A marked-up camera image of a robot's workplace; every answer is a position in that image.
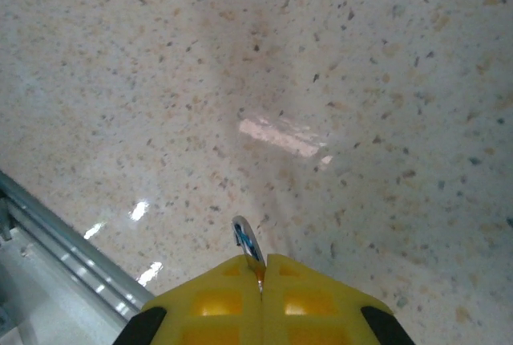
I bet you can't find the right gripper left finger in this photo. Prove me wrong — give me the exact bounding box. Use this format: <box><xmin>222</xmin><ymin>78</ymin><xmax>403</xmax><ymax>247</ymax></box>
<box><xmin>116</xmin><ymin>254</ymin><xmax>264</xmax><ymax>345</ymax></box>

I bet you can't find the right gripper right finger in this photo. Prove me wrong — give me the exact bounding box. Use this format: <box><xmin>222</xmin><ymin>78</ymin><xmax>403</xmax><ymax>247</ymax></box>
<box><xmin>260</xmin><ymin>252</ymin><xmax>416</xmax><ymax>345</ymax></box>

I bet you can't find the wide aluminium base rail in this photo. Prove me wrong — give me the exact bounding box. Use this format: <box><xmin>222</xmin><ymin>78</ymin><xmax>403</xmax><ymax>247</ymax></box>
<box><xmin>0</xmin><ymin>168</ymin><xmax>156</xmax><ymax>345</ymax></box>

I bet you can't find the small metal spoon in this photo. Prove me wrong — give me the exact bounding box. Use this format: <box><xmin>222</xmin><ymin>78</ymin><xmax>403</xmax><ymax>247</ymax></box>
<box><xmin>231</xmin><ymin>214</ymin><xmax>269</xmax><ymax>296</ymax></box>

